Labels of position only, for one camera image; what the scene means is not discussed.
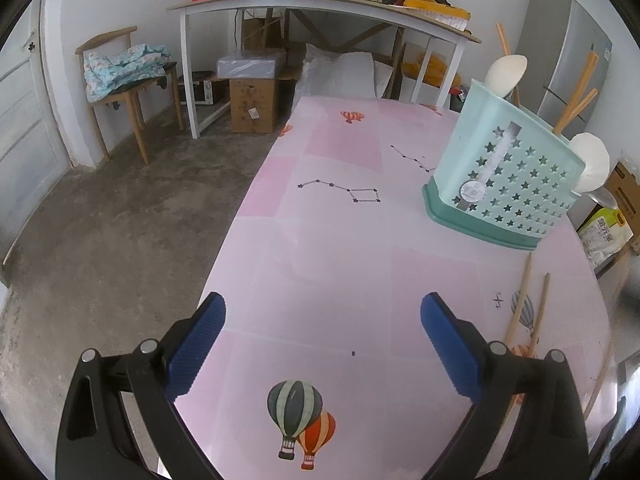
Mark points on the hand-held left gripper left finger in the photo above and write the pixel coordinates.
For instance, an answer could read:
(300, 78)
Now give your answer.
(195, 345)

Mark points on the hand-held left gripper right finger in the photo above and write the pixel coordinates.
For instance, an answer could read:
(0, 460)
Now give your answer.
(450, 345)

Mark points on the teal star-holed utensil holder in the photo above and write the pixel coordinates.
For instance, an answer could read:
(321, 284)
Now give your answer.
(525, 185)

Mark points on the white plastic spoon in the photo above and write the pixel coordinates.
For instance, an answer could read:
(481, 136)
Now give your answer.
(590, 162)
(507, 75)

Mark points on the pink patterned tablecloth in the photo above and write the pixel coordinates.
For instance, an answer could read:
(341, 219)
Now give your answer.
(350, 260)

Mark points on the white green rice bag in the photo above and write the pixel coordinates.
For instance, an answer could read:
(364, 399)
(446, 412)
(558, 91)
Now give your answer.
(605, 237)

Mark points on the large cardboard box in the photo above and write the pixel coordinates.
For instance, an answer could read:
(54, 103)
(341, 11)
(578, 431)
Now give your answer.
(625, 185)

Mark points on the small brown cardboard box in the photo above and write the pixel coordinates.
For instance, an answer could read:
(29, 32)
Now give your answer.
(252, 105)

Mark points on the black white appliance box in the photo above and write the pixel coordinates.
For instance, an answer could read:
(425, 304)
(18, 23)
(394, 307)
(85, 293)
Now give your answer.
(197, 89)

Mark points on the white door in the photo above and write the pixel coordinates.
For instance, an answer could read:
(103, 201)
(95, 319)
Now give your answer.
(25, 135)

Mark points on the orange plastic bag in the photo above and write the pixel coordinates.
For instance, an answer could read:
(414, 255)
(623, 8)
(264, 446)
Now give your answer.
(435, 70)

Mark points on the light blue patterned blanket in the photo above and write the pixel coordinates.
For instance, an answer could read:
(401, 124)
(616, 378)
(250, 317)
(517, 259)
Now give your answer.
(125, 70)

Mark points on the white flat box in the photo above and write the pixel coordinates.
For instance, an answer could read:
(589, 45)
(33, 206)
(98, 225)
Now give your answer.
(250, 64)

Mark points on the white woven sack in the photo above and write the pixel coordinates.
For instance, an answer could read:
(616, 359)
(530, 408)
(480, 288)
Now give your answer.
(340, 75)

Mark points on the grey refrigerator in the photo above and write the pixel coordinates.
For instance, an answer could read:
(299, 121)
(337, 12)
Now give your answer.
(560, 60)

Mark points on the wooden chair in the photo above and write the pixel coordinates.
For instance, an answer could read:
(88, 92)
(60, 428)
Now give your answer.
(107, 37)

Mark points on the yellow case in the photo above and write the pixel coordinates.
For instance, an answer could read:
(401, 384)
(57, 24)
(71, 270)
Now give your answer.
(435, 11)

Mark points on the white-legged wooden desk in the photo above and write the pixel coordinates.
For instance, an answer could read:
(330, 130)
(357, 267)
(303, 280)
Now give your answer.
(300, 0)

